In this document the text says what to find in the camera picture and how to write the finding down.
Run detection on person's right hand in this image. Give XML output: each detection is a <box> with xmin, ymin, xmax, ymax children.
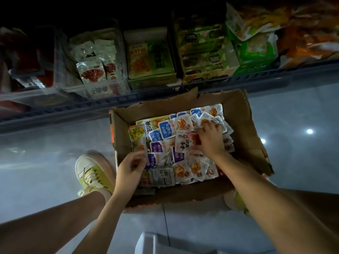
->
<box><xmin>188</xmin><ymin>120</ymin><xmax>228</xmax><ymax>162</ymax></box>

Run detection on person's left hand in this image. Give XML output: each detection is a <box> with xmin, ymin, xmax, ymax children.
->
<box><xmin>114</xmin><ymin>151</ymin><xmax>149</xmax><ymax>201</ymax></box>

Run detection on pile of snack packets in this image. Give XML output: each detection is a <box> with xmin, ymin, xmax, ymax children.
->
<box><xmin>128</xmin><ymin>104</ymin><xmax>235</xmax><ymax>188</ymax></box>

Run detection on brown cardboard box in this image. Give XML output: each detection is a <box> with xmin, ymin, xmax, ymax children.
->
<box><xmin>108</xmin><ymin>87</ymin><xmax>274</xmax><ymax>210</ymax></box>

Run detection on grey metal store shelf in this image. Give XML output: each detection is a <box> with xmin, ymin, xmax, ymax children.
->
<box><xmin>0</xmin><ymin>0</ymin><xmax>339</xmax><ymax>133</ymax></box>

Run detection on person's right forearm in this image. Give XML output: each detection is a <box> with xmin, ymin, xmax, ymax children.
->
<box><xmin>214</xmin><ymin>153</ymin><xmax>339</xmax><ymax>254</ymax></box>

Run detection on person's left forearm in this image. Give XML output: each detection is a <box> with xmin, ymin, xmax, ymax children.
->
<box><xmin>71</xmin><ymin>193</ymin><xmax>136</xmax><ymax>254</ymax></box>

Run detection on person's left shoe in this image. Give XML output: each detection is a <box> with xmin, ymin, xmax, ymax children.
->
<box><xmin>74</xmin><ymin>152</ymin><xmax>116</xmax><ymax>201</ymax></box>

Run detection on person's shoe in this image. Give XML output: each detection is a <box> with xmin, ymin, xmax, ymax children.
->
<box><xmin>224</xmin><ymin>189</ymin><xmax>250</xmax><ymax>215</ymax></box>
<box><xmin>74</xmin><ymin>152</ymin><xmax>116</xmax><ymax>201</ymax></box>

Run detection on person's right shoe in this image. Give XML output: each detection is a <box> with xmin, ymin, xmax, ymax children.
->
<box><xmin>224</xmin><ymin>189</ymin><xmax>250</xmax><ymax>215</ymax></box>

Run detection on person's left leg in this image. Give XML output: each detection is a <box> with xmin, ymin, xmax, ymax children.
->
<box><xmin>0</xmin><ymin>192</ymin><xmax>107</xmax><ymax>254</ymax></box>

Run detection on person's leg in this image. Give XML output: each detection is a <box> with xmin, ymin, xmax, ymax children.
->
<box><xmin>0</xmin><ymin>192</ymin><xmax>107</xmax><ymax>254</ymax></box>
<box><xmin>244</xmin><ymin>188</ymin><xmax>339</xmax><ymax>236</ymax></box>

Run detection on person's right leg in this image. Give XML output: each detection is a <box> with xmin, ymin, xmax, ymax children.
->
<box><xmin>244</xmin><ymin>188</ymin><xmax>339</xmax><ymax>236</ymax></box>

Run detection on white plastic stool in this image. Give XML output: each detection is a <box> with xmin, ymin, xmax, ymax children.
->
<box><xmin>135</xmin><ymin>231</ymin><xmax>228</xmax><ymax>254</ymax></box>

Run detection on clear plastic tray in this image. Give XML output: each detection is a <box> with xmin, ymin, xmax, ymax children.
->
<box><xmin>0</xmin><ymin>26</ymin><xmax>72</xmax><ymax>106</ymax></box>
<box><xmin>58</xmin><ymin>26</ymin><xmax>130</xmax><ymax>99</ymax></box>
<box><xmin>0</xmin><ymin>98</ymin><xmax>30</xmax><ymax>119</ymax></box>

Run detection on green snack packets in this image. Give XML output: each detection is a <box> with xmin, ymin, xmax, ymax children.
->
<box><xmin>230</xmin><ymin>31</ymin><xmax>279</xmax><ymax>76</ymax></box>

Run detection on green orange display carton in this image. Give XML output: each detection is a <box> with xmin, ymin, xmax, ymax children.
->
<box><xmin>123</xmin><ymin>26</ymin><xmax>178</xmax><ymax>89</ymax></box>

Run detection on pile of orange yellow packets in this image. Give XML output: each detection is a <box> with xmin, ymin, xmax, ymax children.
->
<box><xmin>226</xmin><ymin>2</ymin><xmax>339</xmax><ymax>67</ymax></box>

